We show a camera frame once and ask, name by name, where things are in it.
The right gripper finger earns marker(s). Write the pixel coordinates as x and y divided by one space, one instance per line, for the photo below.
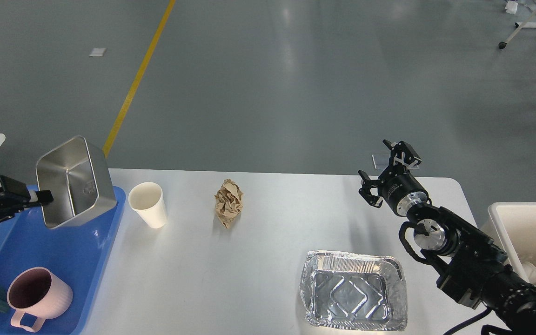
403 158
367 184

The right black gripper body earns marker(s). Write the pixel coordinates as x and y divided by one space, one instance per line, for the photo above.
402 192

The square stainless steel container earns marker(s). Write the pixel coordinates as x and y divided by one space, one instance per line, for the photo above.
77 175

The pink ribbed mug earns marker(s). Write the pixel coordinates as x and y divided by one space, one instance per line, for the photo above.
37 295

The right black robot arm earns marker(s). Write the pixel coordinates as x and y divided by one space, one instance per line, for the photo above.
472 269

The clear floor plate left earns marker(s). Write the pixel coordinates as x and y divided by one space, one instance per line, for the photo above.
382 161

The blue plastic tray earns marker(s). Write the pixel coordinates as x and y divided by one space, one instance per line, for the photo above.
77 255

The aluminium foil tray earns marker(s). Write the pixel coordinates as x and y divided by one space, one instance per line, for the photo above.
352 291

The white paper cup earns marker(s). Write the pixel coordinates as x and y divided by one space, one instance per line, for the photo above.
146 199

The white plastic bin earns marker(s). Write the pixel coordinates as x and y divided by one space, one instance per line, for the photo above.
512 225

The crumpled brown paper ball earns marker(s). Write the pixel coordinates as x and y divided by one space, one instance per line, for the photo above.
228 202

